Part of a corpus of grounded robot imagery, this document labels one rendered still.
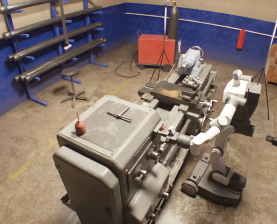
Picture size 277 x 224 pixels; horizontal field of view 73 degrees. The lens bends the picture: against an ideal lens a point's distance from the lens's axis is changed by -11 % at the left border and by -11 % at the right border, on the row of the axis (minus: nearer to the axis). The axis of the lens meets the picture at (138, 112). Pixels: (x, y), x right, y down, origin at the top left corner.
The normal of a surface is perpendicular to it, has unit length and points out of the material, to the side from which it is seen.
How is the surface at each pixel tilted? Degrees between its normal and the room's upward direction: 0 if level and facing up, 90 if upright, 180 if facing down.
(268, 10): 90
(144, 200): 32
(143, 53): 90
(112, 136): 0
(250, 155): 0
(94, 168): 0
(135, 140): 45
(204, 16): 90
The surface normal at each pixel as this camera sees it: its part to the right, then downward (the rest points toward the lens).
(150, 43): -0.15, 0.58
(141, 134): 0.62, -0.37
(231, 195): 0.00, -0.81
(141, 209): 0.47, -0.53
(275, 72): -0.48, 0.52
